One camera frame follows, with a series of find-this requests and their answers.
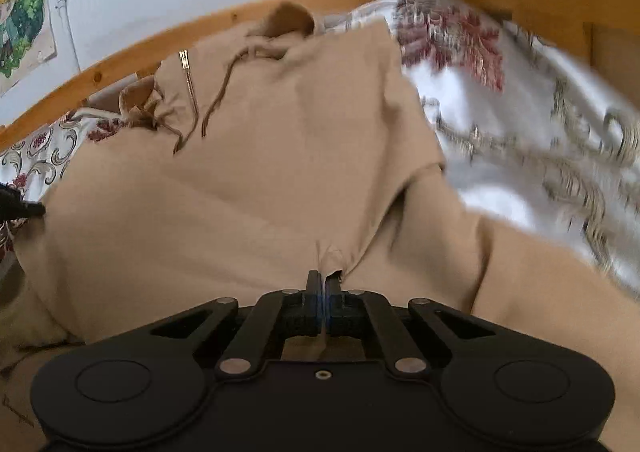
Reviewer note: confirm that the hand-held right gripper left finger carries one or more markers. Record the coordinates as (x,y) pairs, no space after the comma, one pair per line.
(314,312)

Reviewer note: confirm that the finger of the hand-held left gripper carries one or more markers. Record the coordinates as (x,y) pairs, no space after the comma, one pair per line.
(27,208)

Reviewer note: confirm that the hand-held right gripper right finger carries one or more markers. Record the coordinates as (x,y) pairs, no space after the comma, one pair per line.
(334,314)

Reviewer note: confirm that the beige hoodie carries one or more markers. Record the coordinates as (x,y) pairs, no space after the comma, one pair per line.
(300,132)

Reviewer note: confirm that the white floral blanket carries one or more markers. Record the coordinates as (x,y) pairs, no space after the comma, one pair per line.
(500,172)

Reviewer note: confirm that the cartoon figure wall poster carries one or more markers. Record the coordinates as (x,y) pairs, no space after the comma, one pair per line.
(22,12)

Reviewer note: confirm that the wooden bed frame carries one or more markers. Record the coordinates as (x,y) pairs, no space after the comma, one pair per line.
(150,40)

